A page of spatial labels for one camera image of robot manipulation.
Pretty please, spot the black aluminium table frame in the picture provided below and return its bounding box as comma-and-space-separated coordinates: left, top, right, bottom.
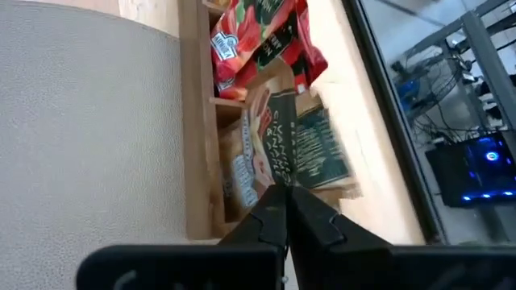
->
341, 0, 449, 246

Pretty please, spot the black floor fan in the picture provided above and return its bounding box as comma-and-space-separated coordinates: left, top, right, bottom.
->
397, 56, 464, 122

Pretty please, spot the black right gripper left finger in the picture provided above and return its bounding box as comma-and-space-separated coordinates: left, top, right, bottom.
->
219, 184, 289, 247

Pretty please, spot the black perforated computer case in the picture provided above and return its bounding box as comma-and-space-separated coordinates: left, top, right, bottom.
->
425, 130, 516, 209

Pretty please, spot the red tea packet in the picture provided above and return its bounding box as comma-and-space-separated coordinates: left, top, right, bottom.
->
209, 0, 299, 102
281, 0, 330, 96

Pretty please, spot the wooden compartment tea box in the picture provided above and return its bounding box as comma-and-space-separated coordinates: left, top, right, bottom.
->
177, 0, 362, 241

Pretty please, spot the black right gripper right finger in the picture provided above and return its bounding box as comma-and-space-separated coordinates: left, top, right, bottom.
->
286, 184, 392, 247

